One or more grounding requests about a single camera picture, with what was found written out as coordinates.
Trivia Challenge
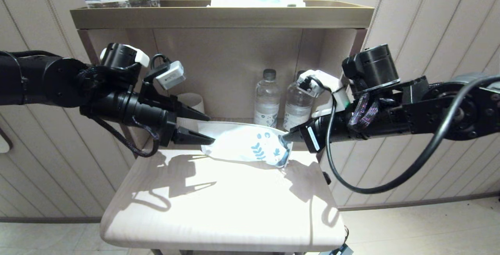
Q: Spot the white blue-printed plastic bag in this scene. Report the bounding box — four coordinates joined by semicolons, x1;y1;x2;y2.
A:
197;120;294;169

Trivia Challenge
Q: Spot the black camera cable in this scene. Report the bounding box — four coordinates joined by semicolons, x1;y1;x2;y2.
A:
150;54;171;70
299;75;500;195

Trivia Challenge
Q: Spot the clear plastic water bottle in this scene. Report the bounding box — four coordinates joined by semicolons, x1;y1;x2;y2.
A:
254;69;282;127
283;70;315;132

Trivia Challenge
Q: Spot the white ribbed mug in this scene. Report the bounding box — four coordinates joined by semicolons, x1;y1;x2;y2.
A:
178;93;205;131

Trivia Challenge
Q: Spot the black left camera cable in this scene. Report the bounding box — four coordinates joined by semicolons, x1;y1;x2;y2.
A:
150;54;171;70

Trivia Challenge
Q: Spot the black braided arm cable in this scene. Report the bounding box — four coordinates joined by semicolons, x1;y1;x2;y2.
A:
76;63;139;87
92;115;161;158
347;92;380;128

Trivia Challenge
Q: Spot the white blue packet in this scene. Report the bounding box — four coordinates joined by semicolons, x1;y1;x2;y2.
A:
210;0;306;7

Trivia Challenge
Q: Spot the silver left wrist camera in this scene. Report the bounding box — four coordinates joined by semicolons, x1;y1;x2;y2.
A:
155;61;186;91

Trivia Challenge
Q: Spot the beige wooden shelf unit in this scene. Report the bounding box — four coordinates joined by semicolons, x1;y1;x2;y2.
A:
70;0;375;255

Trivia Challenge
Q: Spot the black right camera cable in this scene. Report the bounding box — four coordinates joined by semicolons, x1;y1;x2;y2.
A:
299;75;500;195

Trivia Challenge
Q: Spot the blue floor device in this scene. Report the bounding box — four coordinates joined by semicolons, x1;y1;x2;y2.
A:
318;243;354;255

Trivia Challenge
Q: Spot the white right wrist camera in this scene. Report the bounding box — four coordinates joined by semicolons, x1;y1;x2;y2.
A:
298;70;352;118

